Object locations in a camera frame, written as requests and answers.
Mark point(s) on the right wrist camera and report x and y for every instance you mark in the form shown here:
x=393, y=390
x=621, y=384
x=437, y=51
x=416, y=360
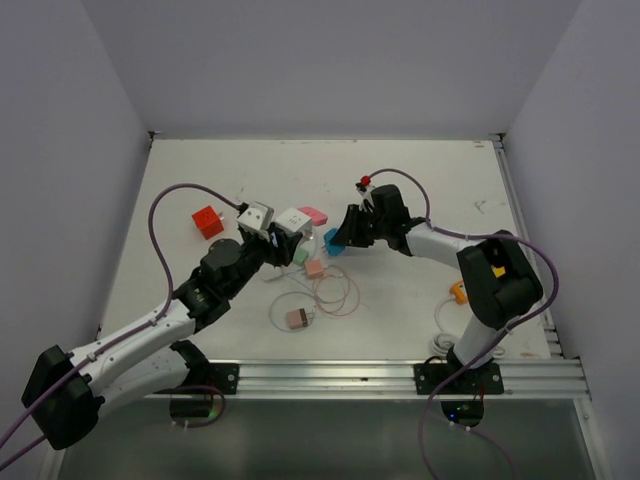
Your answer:
x=364, y=186

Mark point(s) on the blue plug adapter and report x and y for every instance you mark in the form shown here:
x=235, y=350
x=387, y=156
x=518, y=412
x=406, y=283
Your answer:
x=331, y=248

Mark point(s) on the salmon pink charger plug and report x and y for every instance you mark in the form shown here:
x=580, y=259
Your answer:
x=314, y=269

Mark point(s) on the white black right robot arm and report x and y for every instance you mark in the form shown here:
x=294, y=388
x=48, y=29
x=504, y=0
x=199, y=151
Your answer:
x=498, y=279

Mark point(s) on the pink plug adapter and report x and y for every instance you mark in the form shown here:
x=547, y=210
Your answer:
x=317, y=217

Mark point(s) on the aluminium frame rail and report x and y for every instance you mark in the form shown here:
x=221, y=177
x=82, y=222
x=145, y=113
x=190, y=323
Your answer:
x=523, y=379

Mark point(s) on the yellow cube power socket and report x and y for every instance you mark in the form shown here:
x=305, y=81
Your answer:
x=499, y=271

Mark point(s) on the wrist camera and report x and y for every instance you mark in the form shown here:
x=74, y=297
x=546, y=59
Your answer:
x=255, y=218
x=364, y=186

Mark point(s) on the orange plug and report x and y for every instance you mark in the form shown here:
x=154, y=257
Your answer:
x=458, y=293

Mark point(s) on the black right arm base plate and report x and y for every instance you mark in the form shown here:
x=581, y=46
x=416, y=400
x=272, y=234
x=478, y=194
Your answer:
x=486, y=379

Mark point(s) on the red cube power socket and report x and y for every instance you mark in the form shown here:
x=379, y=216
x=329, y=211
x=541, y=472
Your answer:
x=208, y=222

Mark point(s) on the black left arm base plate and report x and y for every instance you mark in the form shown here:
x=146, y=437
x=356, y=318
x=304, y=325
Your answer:
x=223, y=377

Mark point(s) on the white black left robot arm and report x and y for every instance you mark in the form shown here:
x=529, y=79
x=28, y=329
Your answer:
x=68, y=393

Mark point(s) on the white cube power socket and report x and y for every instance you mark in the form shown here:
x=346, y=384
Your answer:
x=293, y=221

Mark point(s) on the green charger plug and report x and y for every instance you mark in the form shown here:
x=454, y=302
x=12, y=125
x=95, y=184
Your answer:
x=301, y=255

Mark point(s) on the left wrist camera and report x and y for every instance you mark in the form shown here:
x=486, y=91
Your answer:
x=255, y=218

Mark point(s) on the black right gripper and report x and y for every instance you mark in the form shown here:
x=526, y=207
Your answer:
x=350, y=227

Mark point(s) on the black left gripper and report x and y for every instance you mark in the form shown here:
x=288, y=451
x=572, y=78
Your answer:
x=266, y=242

